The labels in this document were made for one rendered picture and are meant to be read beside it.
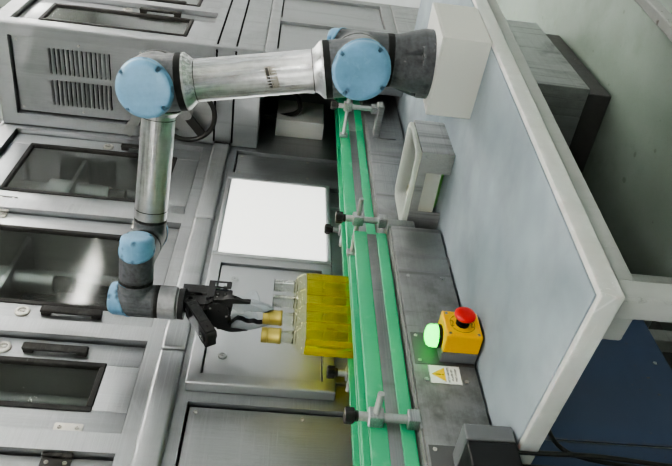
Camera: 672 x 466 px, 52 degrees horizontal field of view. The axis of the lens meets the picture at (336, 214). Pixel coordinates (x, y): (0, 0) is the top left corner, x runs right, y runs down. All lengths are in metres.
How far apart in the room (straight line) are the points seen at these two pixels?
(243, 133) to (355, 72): 1.21
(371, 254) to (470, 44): 0.51
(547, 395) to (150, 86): 0.89
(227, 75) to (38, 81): 1.32
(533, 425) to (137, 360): 0.97
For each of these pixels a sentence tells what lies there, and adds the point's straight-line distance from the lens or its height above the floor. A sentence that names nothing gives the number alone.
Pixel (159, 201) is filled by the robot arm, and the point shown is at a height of 1.42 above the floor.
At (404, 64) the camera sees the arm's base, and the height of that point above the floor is 0.91.
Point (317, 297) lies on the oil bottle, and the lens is 1.62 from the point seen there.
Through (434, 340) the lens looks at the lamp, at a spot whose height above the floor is 0.84.
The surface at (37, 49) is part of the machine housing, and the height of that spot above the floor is 1.99.
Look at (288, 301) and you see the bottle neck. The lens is 1.62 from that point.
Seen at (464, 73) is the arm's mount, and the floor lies 0.79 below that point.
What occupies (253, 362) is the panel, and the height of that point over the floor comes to 1.17.
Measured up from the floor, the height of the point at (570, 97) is 0.16.
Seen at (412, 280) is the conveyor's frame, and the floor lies 0.85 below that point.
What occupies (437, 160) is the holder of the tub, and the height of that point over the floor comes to 0.79.
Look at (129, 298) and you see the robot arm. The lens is 1.59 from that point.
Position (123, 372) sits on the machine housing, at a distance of 1.71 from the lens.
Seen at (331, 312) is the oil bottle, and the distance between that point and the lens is 1.58.
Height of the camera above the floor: 1.16
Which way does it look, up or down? 5 degrees down
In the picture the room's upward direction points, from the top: 85 degrees counter-clockwise
